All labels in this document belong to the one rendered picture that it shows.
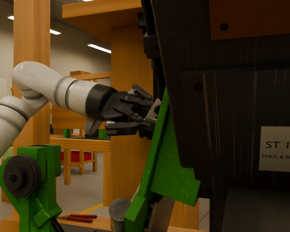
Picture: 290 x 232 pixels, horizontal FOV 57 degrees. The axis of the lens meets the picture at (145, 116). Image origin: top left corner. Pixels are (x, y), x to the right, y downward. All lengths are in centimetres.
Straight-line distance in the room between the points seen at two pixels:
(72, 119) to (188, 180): 68
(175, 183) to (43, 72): 38
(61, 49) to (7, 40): 208
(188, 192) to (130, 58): 52
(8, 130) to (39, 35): 53
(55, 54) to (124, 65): 926
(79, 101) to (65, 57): 979
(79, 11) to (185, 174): 55
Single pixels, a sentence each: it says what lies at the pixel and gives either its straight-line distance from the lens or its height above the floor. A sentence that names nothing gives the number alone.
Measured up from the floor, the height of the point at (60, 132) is 89.
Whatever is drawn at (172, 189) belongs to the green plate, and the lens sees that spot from 41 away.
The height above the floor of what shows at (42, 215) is 104.
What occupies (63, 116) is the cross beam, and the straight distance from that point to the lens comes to 103.
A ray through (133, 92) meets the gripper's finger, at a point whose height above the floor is 128.
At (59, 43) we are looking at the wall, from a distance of 1025.
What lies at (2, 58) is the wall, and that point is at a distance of 882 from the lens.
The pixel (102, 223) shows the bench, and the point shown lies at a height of 88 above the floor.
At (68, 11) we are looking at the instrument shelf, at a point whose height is 152.
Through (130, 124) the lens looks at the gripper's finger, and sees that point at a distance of 50.
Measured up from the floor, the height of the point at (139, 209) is 110.
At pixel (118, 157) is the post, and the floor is 111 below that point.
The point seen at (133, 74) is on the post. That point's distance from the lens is 81.
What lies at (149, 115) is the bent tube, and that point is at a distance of 49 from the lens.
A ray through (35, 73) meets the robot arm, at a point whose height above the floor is 132.
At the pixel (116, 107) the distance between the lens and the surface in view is 53.
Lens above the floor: 122
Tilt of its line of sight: level
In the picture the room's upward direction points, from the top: straight up
